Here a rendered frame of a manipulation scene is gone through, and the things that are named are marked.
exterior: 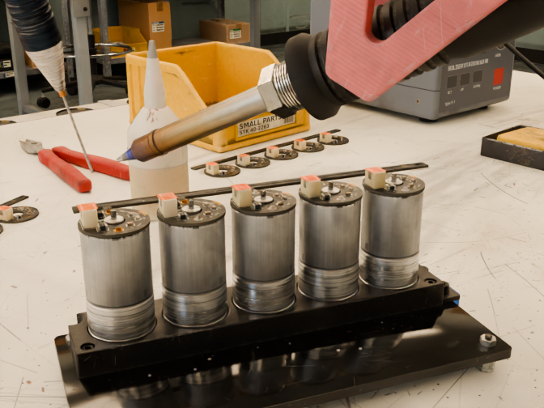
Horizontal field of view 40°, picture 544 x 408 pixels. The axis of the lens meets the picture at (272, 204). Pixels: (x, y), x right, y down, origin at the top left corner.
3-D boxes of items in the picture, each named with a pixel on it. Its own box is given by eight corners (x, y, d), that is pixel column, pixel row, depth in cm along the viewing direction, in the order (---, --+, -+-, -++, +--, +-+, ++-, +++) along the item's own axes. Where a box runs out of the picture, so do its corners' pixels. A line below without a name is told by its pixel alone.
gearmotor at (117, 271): (163, 354, 27) (155, 225, 26) (95, 368, 27) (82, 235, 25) (149, 323, 29) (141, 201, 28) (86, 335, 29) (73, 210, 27)
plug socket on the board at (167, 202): (184, 215, 27) (184, 197, 26) (161, 218, 26) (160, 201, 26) (179, 208, 27) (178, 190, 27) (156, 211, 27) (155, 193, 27)
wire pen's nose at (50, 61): (34, 96, 22) (15, 50, 21) (59, 78, 23) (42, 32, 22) (61, 101, 21) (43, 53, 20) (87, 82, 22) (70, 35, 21)
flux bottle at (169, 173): (191, 200, 46) (184, 36, 42) (188, 220, 43) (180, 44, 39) (135, 201, 46) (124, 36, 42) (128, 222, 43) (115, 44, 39)
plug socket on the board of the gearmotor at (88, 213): (106, 226, 26) (104, 208, 26) (81, 230, 25) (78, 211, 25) (102, 218, 26) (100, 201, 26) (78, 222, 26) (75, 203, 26)
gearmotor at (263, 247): (303, 326, 29) (306, 204, 27) (244, 338, 28) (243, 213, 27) (280, 299, 31) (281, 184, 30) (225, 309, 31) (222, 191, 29)
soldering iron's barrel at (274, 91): (135, 180, 24) (307, 111, 20) (113, 135, 23) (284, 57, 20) (159, 167, 25) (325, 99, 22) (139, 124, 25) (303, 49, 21)
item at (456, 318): (411, 291, 35) (413, 269, 34) (511, 373, 28) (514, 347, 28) (56, 360, 29) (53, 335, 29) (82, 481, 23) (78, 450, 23)
